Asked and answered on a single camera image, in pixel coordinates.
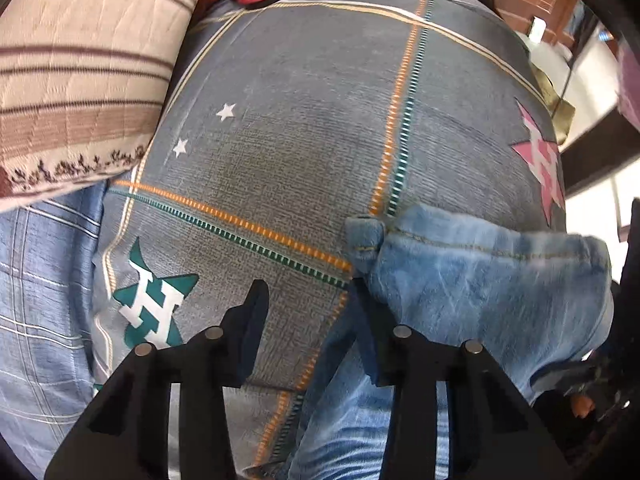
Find blue striped duvet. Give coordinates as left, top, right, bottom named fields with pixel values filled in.
left=0, top=180, right=110, bottom=480

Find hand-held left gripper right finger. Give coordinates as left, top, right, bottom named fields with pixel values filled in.
left=349, top=275, right=572, bottom=480

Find blue denim jeans pants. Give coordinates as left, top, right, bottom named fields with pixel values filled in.
left=285, top=202, right=617, bottom=480

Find beige striped pillow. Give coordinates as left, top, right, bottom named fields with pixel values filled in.
left=0, top=0, right=215, bottom=212

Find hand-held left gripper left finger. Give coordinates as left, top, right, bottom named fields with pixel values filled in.
left=44, top=279, right=272, bottom=480

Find grey star-print bedsheet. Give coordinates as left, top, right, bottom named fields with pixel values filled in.
left=90, top=0, right=569, bottom=480

